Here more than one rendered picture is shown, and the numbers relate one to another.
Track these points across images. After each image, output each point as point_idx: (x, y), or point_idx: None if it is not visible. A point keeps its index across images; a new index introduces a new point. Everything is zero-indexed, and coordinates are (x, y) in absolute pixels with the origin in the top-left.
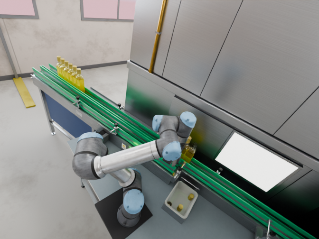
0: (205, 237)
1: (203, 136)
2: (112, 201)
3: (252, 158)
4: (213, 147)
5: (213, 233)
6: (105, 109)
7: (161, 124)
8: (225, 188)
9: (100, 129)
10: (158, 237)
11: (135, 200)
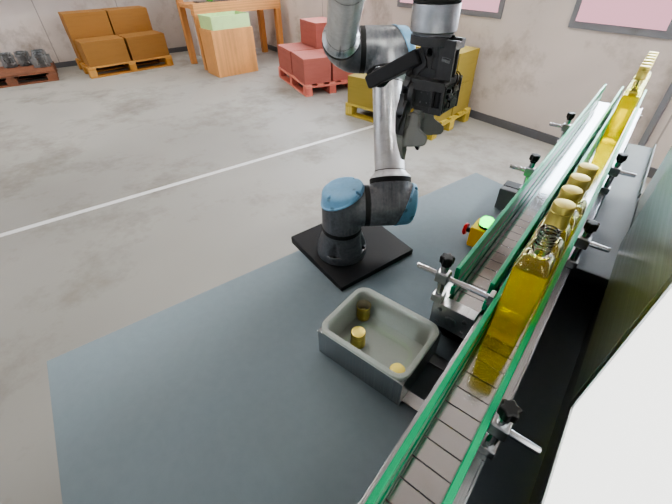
0: (277, 413)
1: (638, 270)
2: (364, 226)
3: (624, 463)
4: (612, 335)
5: (286, 449)
6: (579, 151)
7: None
8: (413, 431)
9: None
10: (296, 299)
11: (339, 187)
